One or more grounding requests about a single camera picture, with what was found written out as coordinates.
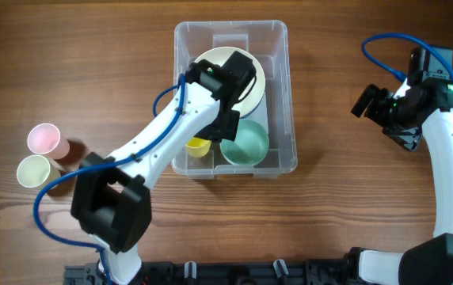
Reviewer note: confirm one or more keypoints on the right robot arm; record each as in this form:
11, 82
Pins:
420, 110

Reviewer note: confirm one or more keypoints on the pink cup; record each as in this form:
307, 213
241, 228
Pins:
45, 139

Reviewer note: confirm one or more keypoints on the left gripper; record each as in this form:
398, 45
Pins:
222, 129

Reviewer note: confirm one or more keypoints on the clear plastic storage container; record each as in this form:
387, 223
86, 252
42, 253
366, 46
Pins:
267, 41

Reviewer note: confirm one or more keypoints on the pale green cup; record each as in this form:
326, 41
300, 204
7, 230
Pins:
36, 171

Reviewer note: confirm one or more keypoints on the cream bowl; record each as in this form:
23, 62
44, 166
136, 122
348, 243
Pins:
219, 56

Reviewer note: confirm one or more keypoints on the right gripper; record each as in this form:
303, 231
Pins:
378, 105

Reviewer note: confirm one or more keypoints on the yellow cup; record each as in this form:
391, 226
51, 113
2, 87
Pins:
197, 147

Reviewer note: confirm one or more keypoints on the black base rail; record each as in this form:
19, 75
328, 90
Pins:
309, 272

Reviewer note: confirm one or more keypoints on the mint green small bowl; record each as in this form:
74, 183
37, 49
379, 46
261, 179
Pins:
250, 146

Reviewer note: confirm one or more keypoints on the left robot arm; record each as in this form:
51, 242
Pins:
112, 195

